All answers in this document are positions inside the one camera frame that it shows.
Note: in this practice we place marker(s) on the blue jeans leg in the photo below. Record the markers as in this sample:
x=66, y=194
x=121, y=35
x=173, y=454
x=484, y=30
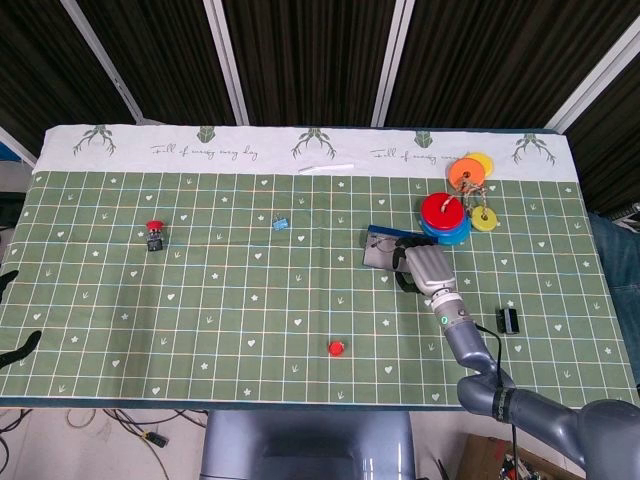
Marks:
x=617, y=260

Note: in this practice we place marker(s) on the red wooden disc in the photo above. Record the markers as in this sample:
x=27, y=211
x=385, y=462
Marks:
x=437, y=215

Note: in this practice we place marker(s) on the red mushroom emergency stop switch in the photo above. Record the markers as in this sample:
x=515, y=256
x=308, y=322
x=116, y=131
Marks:
x=155, y=227

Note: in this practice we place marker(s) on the large yellow wooden disc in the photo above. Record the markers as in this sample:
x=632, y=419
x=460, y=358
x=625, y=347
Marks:
x=486, y=162

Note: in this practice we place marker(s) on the brown cardboard box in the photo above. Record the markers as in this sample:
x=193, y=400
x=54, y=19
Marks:
x=480, y=460

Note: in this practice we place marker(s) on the white partition post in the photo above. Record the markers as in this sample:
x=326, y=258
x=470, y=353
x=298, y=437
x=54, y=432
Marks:
x=227, y=65
x=595, y=80
x=107, y=65
x=392, y=60

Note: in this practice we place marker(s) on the orange wooden disc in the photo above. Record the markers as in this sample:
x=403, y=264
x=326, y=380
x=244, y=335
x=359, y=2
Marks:
x=475, y=167

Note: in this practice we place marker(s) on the green grid tablecloth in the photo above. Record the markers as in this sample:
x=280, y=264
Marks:
x=250, y=280

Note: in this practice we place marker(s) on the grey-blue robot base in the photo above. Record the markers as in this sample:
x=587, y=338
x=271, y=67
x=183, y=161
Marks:
x=305, y=445

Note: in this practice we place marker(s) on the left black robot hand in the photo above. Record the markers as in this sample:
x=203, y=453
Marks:
x=20, y=350

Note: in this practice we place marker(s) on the small yellow-green wooden disc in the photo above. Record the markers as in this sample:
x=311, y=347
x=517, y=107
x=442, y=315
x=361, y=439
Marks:
x=484, y=221

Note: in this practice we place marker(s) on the small black box component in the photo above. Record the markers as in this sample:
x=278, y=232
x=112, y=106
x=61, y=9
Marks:
x=510, y=321

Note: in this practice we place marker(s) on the blue binder clip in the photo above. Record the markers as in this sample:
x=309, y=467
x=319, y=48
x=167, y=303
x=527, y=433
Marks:
x=280, y=224

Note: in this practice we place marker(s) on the small red plastic cap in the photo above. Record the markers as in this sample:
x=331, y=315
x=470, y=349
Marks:
x=336, y=349

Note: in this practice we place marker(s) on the white plastic strip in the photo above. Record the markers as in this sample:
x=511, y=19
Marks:
x=325, y=168

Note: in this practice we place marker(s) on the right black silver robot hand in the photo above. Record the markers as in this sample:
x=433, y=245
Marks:
x=427, y=267

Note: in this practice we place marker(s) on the black plug with yellow tag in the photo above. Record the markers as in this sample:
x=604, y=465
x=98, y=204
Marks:
x=154, y=439

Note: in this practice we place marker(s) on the blue grey-lined glasses case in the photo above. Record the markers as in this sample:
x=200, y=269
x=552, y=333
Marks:
x=377, y=259

